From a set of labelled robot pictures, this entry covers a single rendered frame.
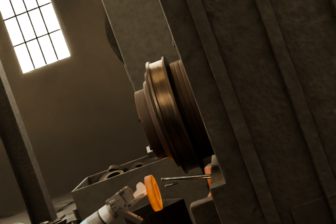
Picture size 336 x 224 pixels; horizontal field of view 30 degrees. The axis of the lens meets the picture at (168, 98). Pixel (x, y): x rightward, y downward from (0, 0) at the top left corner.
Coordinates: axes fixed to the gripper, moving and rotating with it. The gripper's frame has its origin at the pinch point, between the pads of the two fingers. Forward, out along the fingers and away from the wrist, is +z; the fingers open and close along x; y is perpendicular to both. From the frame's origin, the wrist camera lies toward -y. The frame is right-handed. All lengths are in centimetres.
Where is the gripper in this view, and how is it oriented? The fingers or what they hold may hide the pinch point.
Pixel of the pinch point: (151, 188)
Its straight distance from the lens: 272.6
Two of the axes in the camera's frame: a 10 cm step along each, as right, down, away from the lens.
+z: 8.1, -5.8, -0.8
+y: -5.8, -8.1, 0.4
